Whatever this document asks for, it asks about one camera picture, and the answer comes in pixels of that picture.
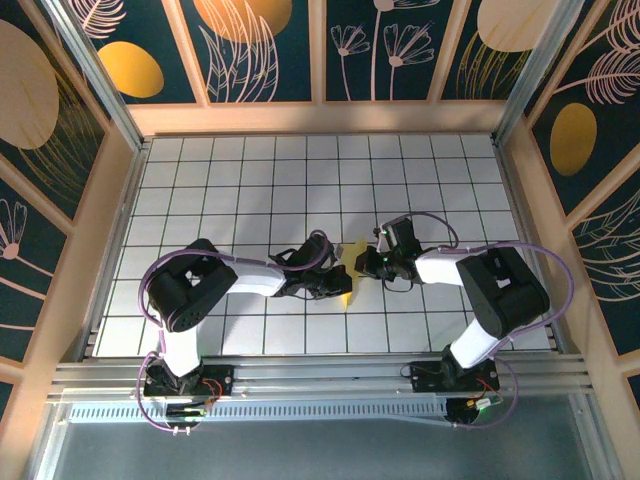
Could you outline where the white slotted cable duct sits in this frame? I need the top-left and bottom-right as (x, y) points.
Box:
(67, 399), (451, 424)

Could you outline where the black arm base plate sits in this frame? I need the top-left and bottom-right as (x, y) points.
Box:
(409, 360), (501, 394)
(143, 364), (236, 399)

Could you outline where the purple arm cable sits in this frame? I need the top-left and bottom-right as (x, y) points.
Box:
(137, 232), (336, 436)
(407, 212), (576, 431)

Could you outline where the aluminium corner post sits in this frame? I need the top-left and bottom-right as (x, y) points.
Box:
(492, 0), (601, 146)
(39, 0), (151, 154)

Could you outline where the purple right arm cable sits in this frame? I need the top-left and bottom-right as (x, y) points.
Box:
(407, 212), (576, 431)

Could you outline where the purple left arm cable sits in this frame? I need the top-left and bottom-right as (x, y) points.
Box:
(137, 232), (336, 436)

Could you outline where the aluminium front rail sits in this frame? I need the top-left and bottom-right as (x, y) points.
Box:
(47, 352), (594, 401)

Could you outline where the aluminium table side rail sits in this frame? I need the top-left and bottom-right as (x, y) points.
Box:
(492, 138), (569, 354)
(77, 138), (151, 361)

